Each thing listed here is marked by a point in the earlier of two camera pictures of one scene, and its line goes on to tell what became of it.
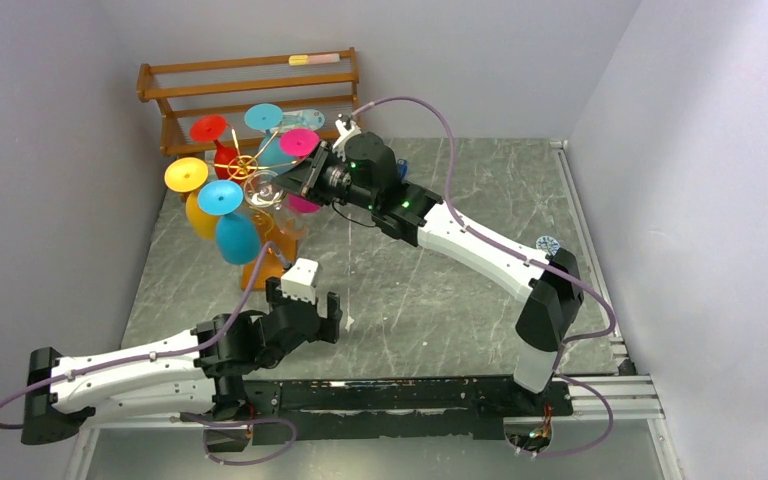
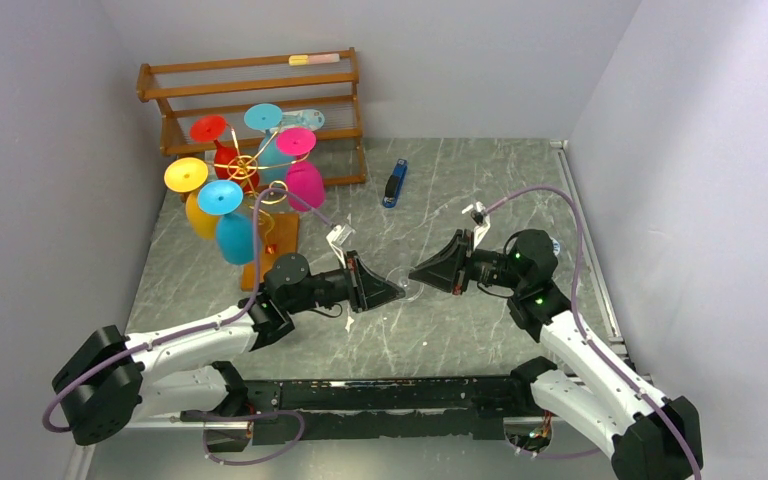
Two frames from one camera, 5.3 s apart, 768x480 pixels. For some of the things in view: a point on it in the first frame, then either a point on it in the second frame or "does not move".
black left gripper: (328, 331) → (365, 290)
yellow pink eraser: (300, 60) does not move
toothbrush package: (303, 118) does not move
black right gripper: (318, 176) → (461, 263)
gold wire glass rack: (269, 272) does not move
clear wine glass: (262, 191) → (400, 276)
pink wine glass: (299, 142) does not move
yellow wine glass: (188, 175) does not move
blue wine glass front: (237, 236) does not move
